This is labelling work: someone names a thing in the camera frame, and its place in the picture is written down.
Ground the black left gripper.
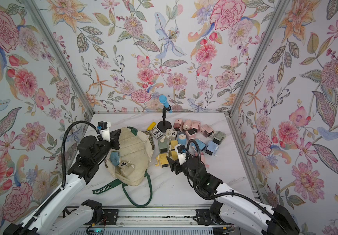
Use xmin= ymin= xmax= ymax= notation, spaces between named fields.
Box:
xmin=93 ymin=129 xmax=123 ymax=165

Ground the yellow pencil sharpener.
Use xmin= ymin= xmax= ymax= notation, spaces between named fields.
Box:
xmin=170 ymin=140 xmax=178 ymax=150
xmin=170 ymin=150 xmax=178 ymax=161
xmin=155 ymin=153 xmax=169 ymax=168

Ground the light green pencil sharpener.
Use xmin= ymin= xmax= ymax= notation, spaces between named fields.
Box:
xmin=158 ymin=136 xmax=169 ymax=153

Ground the cream canvas tote bag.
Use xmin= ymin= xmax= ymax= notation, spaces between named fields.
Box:
xmin=92 ymin=126 xmax=155 ymax=208

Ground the dark blue pencil sharpener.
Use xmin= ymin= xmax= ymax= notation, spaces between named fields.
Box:
xmin=205 ymin=141 xmax=219 ymax=156

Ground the dark green pencil sharpener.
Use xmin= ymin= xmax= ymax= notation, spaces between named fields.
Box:
xmin=212 ymin=131 xmax=226 ymax=145

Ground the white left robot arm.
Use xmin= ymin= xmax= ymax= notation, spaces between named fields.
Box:
xmin=3 ymin=120 xmax=121 ymax=235

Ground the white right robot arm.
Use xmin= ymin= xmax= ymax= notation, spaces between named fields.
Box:
xmin=168 ymin=140 xmax=300 ymax=235

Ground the blue playing card box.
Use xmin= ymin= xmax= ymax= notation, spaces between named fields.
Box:
xmin=150 ymin=127 xmax=164 ymax=139

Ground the yellow wooden block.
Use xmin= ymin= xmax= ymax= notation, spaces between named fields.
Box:
xmin=146 ymin=122 xmax=156 ymax=131

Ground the black microphone stand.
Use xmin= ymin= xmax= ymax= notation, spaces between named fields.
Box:
xmin=157 ymin=106 xmax=172 ymax=133

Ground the blue microphone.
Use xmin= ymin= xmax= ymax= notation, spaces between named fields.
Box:
xmin=159 ymin=95 xmax=173 ymax=113

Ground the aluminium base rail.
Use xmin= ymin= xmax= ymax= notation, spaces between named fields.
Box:
xmin=60 ymin=189 xmax=280 ymax=235

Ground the aluminium corner post right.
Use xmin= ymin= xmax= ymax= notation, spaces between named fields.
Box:
xmin=229 ymin=0 xmax=290 ymax=117

